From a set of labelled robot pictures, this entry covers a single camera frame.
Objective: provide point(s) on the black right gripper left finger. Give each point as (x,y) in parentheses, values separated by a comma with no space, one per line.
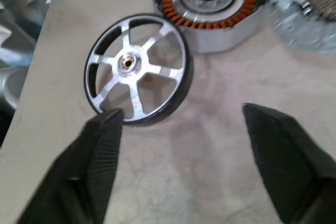
(78,176)

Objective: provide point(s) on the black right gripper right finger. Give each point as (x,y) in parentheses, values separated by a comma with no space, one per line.
(294,171)

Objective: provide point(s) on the silver spoked rotor wheel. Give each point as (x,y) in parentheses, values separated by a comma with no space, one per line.
(128,62)

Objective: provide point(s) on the grey motor end cover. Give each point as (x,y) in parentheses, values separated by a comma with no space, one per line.
(302,32)

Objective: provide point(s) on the motor stator with copper windings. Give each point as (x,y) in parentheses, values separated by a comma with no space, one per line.
(218,40)

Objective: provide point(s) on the dark grey rounded shape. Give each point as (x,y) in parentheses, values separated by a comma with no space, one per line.
(13,90)

